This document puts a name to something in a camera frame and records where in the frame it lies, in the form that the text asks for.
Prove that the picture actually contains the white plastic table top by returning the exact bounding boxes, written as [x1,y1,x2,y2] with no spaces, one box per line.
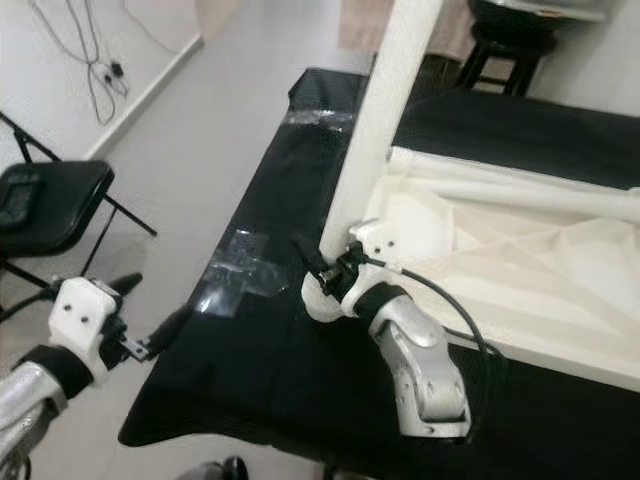
[300,148,640,366]

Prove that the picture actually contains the black wall cables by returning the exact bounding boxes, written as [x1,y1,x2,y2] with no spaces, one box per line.
[28,0,176,129]

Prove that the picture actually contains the grey robot left leg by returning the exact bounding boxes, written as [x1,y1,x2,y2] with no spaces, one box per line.
[205,455,251,480]

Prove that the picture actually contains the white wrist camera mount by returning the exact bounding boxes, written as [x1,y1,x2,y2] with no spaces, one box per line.
[53,278,126,386]
[335,217,413,323]

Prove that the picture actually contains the black wooden stool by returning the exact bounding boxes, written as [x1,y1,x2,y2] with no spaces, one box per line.
[455,32,559,99]

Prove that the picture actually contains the black bowl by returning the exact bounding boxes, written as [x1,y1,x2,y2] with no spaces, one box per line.
[468,0,561,37]

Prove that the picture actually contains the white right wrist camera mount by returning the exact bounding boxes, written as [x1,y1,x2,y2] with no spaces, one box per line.
[335,217,413,323]

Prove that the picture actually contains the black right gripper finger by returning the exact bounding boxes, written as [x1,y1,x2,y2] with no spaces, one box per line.
[291,232,336,286]

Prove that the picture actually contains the black remote control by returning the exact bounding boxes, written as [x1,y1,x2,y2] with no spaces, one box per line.
[5,172,43,229]

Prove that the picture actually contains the clear tape cross patch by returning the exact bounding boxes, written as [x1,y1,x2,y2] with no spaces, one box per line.
[200,230,291,319]

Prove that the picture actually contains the clear tape strip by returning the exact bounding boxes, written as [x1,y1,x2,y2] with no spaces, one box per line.
[285,108,361,129]

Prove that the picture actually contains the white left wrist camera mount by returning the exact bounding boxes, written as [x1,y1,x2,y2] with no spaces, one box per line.
[53,278,126,386]

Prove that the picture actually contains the black tablecloth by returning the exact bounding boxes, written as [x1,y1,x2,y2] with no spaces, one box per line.
[117,65,640,480]

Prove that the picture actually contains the black folding chair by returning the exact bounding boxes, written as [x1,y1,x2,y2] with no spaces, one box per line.
[0,112,159,263]

